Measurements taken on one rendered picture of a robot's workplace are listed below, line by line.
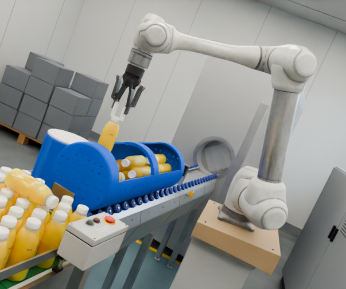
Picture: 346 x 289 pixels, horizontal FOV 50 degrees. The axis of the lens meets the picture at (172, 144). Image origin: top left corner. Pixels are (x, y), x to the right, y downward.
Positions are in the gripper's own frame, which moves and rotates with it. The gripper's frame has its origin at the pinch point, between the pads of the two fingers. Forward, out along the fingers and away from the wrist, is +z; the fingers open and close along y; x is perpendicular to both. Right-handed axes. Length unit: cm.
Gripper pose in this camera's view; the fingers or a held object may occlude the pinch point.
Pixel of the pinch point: (119, 112)
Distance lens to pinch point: 155.9
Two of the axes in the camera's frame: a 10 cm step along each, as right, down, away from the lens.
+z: -3.8, 9.1, 1.5
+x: -3.5, 0.1, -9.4
